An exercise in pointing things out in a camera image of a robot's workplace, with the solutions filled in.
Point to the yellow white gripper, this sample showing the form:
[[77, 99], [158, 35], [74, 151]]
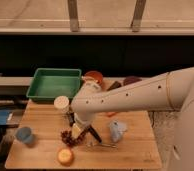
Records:
[[76, 131]]

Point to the dark red grape bunch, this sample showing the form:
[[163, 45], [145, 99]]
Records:
[[69, 140]]

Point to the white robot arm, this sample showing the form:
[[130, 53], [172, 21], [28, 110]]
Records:
[[170, 91]]

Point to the white paper cup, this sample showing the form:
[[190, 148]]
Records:
[[61, 103]]

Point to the blue plastic cup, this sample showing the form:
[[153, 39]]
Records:
[[24, 135]]

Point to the small black clip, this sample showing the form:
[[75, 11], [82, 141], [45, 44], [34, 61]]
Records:
[[71, 119]]

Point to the metal fork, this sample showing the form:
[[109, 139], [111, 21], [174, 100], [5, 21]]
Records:
[[91, 144]]

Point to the yellow apple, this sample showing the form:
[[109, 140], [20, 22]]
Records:
[[65, 156]]

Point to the orange carrot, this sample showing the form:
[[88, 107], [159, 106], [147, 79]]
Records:
[[110, 114]]

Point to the grey blue cloth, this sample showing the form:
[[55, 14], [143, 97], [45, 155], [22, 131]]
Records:
[[117, 129]]

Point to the green plastic tray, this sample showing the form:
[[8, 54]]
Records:
[[49, 83]]

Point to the orange bowl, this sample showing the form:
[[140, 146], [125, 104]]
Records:
[[95, 75]]

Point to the black rectangular block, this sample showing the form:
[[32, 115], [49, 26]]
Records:
[[115, 85]]

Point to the purple bowl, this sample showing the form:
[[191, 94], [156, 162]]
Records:
[[130, 80]]

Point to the blue chair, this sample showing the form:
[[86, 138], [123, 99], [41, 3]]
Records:
[[5, 116]]

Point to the black handled knife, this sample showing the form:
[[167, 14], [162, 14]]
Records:
[[94, 133]]

